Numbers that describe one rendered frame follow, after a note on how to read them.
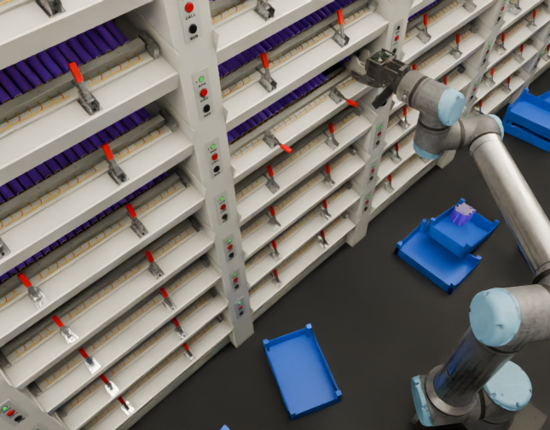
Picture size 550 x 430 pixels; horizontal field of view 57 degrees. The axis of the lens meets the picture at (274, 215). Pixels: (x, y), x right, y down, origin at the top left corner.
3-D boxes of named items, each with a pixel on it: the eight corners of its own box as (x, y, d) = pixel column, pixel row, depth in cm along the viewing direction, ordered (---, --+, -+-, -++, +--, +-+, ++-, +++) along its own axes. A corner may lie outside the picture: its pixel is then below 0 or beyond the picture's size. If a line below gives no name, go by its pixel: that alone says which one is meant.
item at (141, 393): (231, 332, 193) (235, 323, 180) (93, 450, 168) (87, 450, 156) (198, 292, 197) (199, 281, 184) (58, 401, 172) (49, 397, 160)
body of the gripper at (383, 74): (381, 46, 143) (415, 62, 137) (378, 72, 150) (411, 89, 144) (363, 57, 140) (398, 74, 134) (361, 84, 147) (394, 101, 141)
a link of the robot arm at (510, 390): (523, 420, 159) (546, 403, 145) (471, 427, 159) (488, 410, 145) (505, 373, 169) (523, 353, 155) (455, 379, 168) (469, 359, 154)
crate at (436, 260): (477, 267, 222) (482, 257, 216) (449, 295, 214) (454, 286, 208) (420, 228, 236) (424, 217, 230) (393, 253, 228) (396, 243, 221)
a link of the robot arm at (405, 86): (425, 97, 143) (404, 113, 139) (411, 90, 145) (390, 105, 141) (431, 70, 136) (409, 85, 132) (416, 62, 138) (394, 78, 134)
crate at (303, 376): (340, 401, 188) (342, 394, 181) (290, 421, 184) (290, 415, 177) (309, 332, 205) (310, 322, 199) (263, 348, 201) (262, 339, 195)
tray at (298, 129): (374, 87, 161) (386, 66, 153) (231, 187, 137) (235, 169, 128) (332, 46, 165) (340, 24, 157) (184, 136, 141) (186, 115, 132)
